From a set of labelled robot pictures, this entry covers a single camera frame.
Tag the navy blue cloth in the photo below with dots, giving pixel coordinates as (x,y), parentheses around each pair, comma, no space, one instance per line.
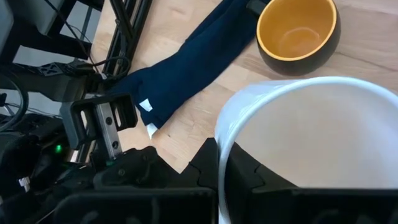
(192,62)

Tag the white ceramic mug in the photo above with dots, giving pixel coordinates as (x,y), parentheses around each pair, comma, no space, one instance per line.
(311,130)

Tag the large black round vase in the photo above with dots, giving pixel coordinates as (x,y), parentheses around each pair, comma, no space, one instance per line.
(298,34)

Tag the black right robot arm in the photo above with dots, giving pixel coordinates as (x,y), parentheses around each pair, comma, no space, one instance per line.
(28,161)

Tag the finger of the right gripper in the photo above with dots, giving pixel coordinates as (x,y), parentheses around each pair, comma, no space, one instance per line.
(133,171)

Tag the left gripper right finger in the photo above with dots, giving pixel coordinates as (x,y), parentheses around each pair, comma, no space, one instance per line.
(248,199)

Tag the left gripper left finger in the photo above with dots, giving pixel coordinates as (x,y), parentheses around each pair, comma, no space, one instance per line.
(140,205)

